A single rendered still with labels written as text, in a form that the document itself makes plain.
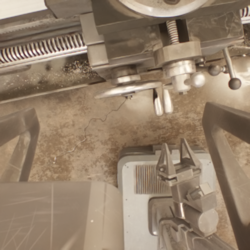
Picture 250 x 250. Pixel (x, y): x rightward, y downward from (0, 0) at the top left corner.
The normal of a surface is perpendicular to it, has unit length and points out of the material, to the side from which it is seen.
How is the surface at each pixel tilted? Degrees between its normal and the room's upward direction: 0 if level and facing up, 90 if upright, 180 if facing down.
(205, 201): 21
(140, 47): 0
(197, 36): 0
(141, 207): 0
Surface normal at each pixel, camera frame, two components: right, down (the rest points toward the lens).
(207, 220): 0.33, 0.04
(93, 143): 0.01, 0.11
